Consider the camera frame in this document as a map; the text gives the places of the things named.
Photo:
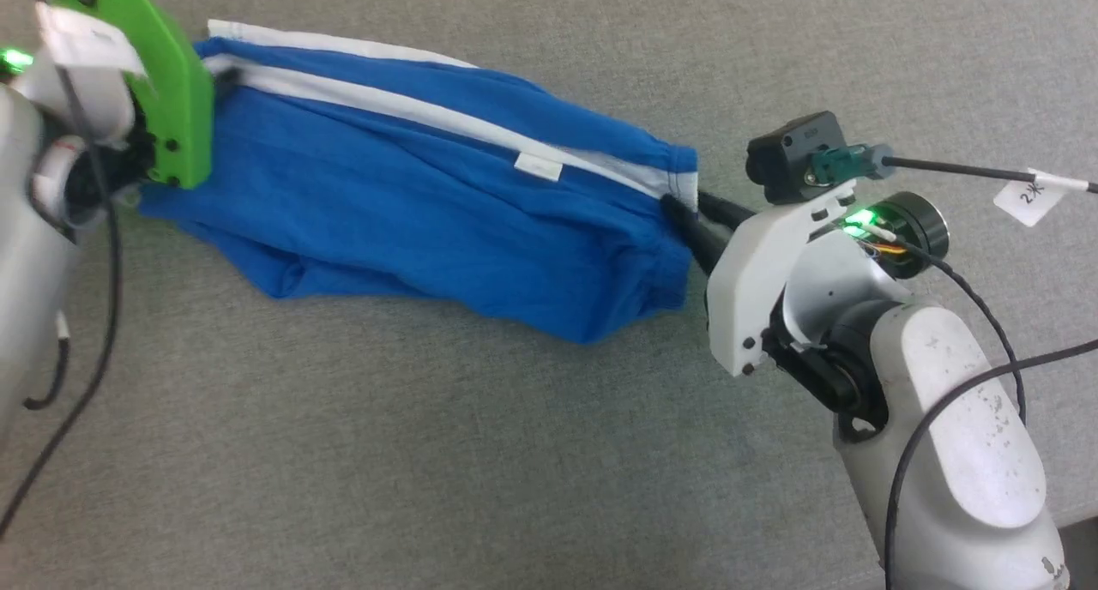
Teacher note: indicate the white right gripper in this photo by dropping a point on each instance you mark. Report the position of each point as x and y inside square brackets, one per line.
[751, 273]

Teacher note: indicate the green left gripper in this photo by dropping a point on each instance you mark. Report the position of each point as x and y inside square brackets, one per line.
[176, 93]

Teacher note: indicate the blue garment with white stripes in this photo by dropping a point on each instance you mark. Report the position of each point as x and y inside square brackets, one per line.
[386, 213]

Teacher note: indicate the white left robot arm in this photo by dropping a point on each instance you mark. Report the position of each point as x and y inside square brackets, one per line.
[26, 273]

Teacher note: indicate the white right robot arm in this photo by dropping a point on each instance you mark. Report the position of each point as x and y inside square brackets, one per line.
[952, 418]

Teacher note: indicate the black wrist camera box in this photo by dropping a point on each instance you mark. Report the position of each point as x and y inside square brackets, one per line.
[793, 157]

